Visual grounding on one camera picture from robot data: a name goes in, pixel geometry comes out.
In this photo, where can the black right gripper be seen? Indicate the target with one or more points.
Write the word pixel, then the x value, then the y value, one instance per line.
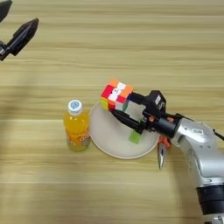
pixel 160 127

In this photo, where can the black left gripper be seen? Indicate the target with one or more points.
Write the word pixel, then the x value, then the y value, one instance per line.
pixel 2 52

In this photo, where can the multicoloured puzzle cube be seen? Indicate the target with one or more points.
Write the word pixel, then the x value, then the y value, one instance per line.
pixel 115 93

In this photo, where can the orange juice bottle white cap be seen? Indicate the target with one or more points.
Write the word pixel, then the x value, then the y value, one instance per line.
pixel 76 128

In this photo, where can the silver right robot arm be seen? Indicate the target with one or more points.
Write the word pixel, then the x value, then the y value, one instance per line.
pixel 201 151

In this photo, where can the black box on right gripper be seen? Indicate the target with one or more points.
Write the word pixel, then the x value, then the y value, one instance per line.
pixel 156 102

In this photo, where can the green rectangular block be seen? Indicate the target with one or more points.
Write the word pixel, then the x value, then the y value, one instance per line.
pixel 134 137

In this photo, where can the round white plate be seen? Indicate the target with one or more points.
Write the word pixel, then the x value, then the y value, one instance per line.
pixel 110 137

